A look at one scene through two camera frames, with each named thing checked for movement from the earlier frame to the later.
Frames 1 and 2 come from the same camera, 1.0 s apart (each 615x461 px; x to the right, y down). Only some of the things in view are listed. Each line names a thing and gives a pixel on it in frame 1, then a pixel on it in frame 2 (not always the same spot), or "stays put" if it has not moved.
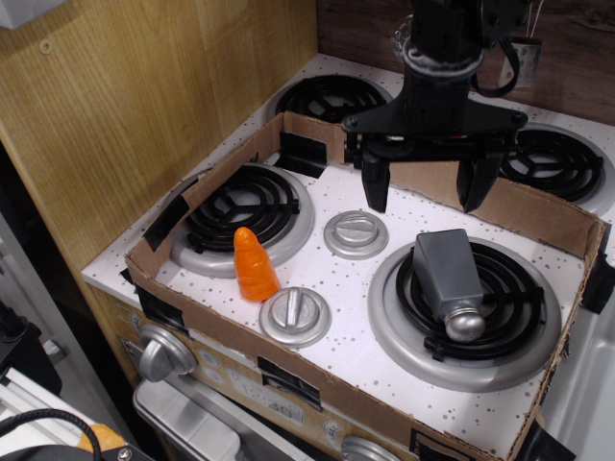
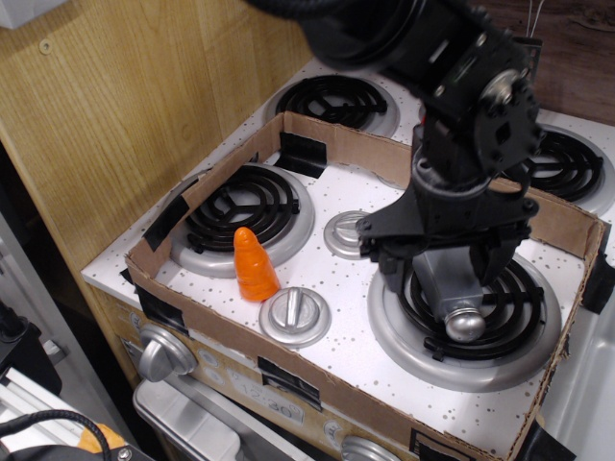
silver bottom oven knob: [362, 448] stays put
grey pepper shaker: [449, 277] stays put
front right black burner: [522, 324] stays put
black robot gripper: [434, 117] → [431, 212]
